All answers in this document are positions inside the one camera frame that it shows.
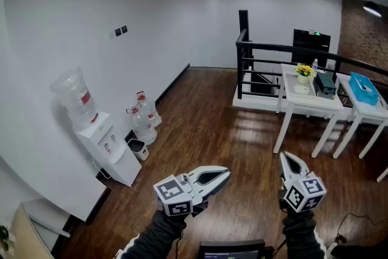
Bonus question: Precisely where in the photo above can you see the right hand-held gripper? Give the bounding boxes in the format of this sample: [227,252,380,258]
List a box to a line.
[278,151,328,214]

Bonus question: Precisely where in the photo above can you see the large clear water dispenser jug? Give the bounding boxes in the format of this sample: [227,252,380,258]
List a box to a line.
[50,67,99,133]

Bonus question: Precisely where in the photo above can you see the small white rounded object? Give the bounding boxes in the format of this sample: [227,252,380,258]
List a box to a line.
[293,84,310,96]

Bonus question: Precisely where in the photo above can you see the black pendant lamp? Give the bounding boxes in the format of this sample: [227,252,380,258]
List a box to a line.
[363,1,383,19]

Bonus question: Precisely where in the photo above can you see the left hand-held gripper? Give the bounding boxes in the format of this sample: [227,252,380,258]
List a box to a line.
[153,166,232,217]

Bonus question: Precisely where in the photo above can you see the white tray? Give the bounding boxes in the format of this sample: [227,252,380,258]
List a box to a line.
[286,73,316,100]

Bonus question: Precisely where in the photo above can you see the white water dispenser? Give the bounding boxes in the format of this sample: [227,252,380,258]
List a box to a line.
[75,112,142,187]

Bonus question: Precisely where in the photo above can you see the white trash bin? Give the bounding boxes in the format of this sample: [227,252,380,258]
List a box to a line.
[126,138,150,161]

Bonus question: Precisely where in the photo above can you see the green leafy plant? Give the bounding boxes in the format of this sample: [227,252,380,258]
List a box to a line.
[0,224,15,254]

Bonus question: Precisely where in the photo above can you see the blue tissue box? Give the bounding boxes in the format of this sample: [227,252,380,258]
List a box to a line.
[348,71,380,107]

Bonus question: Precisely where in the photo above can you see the yellow flowers in white pot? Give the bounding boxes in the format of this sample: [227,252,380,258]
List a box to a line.
[294,62,315,85]

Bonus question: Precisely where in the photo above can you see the black stair railing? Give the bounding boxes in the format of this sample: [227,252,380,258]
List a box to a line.
[235,9,388,107]

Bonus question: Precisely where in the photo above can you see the black floor cable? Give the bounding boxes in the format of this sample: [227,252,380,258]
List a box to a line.
[335,212,388,245]

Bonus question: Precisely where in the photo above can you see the clear water jug red cap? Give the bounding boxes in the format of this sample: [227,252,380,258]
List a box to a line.
[125,103,158,146]
[136,90,163,129]

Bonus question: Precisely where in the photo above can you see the person's left forearm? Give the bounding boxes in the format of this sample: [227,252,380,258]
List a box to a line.
[120,209,187,259]

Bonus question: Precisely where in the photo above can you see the black door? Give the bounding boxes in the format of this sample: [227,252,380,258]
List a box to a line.
[291,28,332,69]

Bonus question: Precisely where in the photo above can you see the beige desk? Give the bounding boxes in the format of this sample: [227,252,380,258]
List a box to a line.
[8,198,72,259]

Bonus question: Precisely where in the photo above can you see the white table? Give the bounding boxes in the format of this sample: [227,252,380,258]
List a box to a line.
[272,63,345,159]
[332,72,388,160]

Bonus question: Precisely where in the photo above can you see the black tablet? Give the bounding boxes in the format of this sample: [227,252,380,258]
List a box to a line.
[198,239,266,259]

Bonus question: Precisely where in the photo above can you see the dark green box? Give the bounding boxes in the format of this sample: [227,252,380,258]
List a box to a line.
[313,72,338,101]

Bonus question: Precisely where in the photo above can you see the white dispenser power cable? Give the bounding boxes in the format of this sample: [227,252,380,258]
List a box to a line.
[92,156,112,180]

